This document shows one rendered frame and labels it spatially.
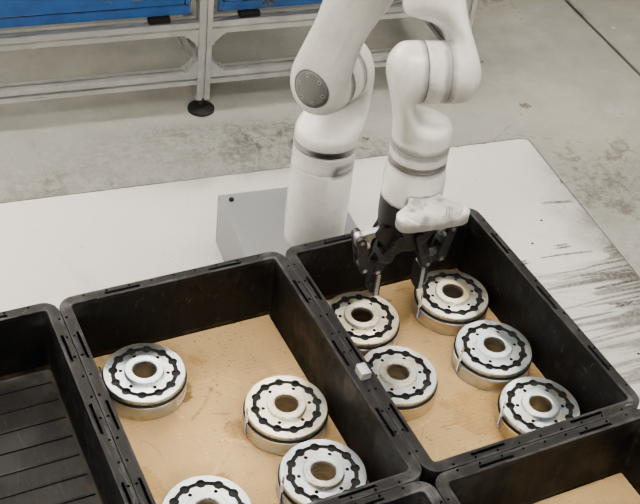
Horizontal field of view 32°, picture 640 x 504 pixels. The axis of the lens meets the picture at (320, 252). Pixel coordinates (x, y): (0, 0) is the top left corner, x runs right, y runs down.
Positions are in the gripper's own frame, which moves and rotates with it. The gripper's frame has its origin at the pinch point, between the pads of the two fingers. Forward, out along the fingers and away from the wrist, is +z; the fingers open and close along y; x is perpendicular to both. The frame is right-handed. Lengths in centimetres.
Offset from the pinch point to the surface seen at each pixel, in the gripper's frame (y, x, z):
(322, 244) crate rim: 7.0, -8.8, -0.1
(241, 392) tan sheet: 21.9, 5.2, 9.9
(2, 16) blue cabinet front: 31, -179, 56
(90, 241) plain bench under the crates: 32, -43, 22
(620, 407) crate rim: -17.8, 27.0, 0.4
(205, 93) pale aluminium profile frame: -24, -177, 85
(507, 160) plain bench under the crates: -46, -50, 23
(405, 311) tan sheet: -4.4, -3.7, 10.1
